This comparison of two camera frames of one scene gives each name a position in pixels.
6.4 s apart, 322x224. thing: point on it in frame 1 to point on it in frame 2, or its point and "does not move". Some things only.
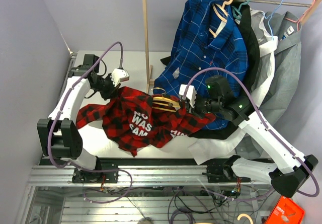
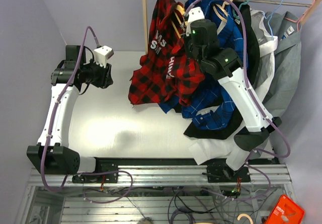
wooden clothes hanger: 164,103 to 179,12
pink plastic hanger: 304,14 does not move
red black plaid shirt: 131,120 to 165,71
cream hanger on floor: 239,216 does not move
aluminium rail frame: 147,195 does not move
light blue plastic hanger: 270,15 does not move
